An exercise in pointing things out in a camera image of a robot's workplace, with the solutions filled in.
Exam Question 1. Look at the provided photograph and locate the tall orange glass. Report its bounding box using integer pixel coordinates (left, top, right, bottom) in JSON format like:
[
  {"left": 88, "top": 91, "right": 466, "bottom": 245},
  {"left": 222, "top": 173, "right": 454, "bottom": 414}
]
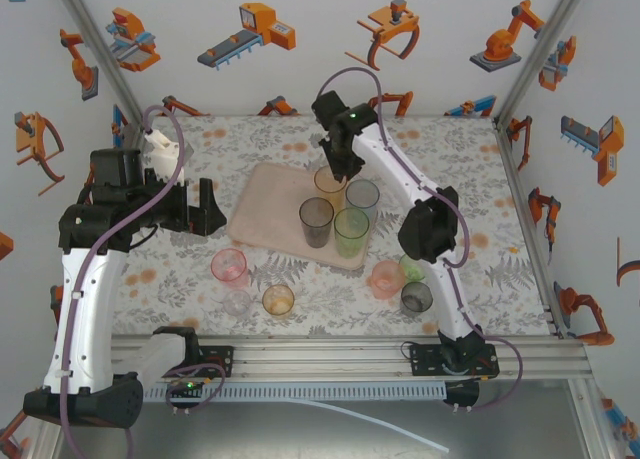
[{"left": 313, "top": 165, "right": 349, "bottom": 213}]

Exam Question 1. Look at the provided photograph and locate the tall blue glass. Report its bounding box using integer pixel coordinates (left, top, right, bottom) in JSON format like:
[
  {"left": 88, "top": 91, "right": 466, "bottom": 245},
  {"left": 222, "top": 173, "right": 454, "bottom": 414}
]
[{"left": 344, "top": 179, "right": 381, "bottom": 215}]

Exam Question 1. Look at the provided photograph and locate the short pink glass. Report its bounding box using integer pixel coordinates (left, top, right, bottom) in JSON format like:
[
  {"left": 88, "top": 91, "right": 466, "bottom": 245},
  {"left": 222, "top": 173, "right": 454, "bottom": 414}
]
[{"left": 210, "top": 247, "right": 250, "bottom": 288}]

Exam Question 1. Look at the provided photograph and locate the pink plastic tray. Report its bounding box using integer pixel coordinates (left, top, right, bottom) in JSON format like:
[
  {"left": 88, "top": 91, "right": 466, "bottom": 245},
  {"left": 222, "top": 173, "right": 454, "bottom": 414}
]
[{"left": 227, "top": 161, "right": 384, "bottom": 271}]

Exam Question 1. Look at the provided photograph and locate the tall dark grey glass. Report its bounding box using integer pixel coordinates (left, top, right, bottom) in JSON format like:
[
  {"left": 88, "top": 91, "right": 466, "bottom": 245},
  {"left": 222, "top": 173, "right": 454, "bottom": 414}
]
[{"left": 298, "top": 196, "right": 335, "bottom": 249}]

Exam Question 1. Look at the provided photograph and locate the tall green glass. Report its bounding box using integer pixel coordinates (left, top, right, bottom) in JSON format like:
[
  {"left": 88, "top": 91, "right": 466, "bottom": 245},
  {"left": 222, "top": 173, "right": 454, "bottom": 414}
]
[{"left": 333, "top": 207, "right": 371, "bottom": 260}]

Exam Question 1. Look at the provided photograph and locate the short clear glass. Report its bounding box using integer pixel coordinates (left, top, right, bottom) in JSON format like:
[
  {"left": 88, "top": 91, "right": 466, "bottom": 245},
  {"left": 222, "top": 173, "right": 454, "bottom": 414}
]
[{"left": 221, "top": 288, "right": 253, "bottom": 320}]

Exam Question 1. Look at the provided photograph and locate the short orange glass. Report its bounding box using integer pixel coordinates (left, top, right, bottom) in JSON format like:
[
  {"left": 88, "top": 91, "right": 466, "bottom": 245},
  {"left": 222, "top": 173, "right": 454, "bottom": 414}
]
[{"left": 261, "top": 283, "right": 296, "bottom": 319}]

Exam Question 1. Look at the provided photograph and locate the short green glass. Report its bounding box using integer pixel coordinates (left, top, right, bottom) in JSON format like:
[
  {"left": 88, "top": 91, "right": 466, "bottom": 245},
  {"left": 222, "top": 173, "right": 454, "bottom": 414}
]
[{"left": 398, "top": 252, "right": 427, "bottom": 283}]

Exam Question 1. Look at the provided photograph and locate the short salmon glass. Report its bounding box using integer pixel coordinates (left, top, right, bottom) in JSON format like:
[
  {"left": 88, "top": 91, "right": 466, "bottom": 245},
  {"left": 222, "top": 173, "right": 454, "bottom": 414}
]
[{"left": 370, "top": 260, "right": 407, "bottom": 300}]

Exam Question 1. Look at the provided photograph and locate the short dark grey glass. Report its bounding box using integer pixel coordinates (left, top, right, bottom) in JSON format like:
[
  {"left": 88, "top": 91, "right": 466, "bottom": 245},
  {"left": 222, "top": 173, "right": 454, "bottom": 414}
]
[{"left": 399, "top": 280, "right": 435, "bottom": 315}]

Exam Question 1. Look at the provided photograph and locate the floral tablecloth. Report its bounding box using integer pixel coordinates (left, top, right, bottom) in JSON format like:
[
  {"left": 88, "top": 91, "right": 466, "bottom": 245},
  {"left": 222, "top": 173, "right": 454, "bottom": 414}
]
[{"left": 102, "top": 114, "right": 556, "bottom": 338}]

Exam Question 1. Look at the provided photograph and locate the black board with green light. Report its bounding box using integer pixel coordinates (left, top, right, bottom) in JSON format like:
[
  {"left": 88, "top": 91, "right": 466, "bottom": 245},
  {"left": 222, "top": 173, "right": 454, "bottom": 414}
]
[{"left": 167, "top": 377, "right": 209, "bottom": 396}]

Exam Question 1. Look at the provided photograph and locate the grey metal sheet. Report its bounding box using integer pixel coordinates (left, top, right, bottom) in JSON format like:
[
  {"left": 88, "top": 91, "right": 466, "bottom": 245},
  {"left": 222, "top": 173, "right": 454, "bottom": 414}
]
[{"left": 49, "top": 398, "right": 596, "bottom": 459}]

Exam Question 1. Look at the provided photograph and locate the black connector housing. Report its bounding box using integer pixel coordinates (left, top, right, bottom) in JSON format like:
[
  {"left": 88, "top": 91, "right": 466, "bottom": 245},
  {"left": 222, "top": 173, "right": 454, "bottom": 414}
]
[{"left": 442, "top": 378, "right": 481, "bottom": 413}]

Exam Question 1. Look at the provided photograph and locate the white plastic tube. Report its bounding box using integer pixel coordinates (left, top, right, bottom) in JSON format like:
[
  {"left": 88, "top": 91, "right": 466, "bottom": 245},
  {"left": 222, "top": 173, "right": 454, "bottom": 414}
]
[{"left": 279, "top": 398, "right": 450, "bottom": 454}]

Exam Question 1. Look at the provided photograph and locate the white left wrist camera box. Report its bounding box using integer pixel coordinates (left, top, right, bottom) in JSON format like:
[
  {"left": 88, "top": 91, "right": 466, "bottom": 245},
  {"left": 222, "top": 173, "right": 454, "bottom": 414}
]
[{"left": 143, "top": 128, "right": 185, "bottom": 184}]

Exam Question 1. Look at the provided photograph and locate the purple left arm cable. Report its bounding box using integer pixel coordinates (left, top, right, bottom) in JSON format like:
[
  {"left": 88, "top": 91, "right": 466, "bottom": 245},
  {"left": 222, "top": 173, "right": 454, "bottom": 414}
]
[{"left": 58, "top": 104, "right": 226, "bottom": 459}]

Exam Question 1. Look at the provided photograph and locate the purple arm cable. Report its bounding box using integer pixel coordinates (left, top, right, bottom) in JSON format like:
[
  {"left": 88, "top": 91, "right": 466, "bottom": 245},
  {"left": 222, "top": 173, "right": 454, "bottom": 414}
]
[
  {"left": 58, "top": 104, "right": 226, "bottom": 459},
  {"left": 317, "top": 67, "right": 525, "bottom": 414}
]

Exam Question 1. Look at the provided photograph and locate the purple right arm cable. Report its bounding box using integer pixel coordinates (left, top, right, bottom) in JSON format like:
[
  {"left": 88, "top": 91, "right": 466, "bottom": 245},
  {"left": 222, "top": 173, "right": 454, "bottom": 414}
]
[{"left": 317, "top": 67, "right": 525, "bottom": 414}]

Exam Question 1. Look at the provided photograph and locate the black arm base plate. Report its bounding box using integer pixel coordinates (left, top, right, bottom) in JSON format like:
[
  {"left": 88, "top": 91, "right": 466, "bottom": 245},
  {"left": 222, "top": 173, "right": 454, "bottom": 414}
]
[
  {"left": 409, "top": 343, "right": 501, "bottom": 380},
  {"left": 164, "top": 345, "right": 236, "bottom": 379}
]

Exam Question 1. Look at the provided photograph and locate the aluminium frame post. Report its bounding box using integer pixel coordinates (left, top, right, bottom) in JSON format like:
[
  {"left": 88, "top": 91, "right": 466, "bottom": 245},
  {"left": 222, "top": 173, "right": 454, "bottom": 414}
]
[
  {"left": 492, "top": 0, "right": 599, "bottom": 130},
  {"left": 49, "top": 0, "right": 151, "bottom": 130}
]

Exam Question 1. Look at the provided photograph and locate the wide aluminium frame rail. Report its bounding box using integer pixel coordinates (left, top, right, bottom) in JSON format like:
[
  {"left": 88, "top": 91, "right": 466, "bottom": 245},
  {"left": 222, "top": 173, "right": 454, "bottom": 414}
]
[{"left": 47, "top": 336, "right": 591, "bottom": 383}]

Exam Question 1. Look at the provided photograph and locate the white slotted cable duct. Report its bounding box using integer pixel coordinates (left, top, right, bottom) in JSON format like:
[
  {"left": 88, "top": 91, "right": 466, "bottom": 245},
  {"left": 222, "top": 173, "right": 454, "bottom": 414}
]
[{"left": 142, "top": 384, "right": 447, "bottom": 401}]

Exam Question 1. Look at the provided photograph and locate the aluminium table side rail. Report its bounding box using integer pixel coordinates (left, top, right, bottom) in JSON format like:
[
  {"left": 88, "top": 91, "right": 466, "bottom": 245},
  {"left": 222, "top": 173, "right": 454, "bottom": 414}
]
[{"left": 494, "top": 117, "right": 571, "bottom": 339}]

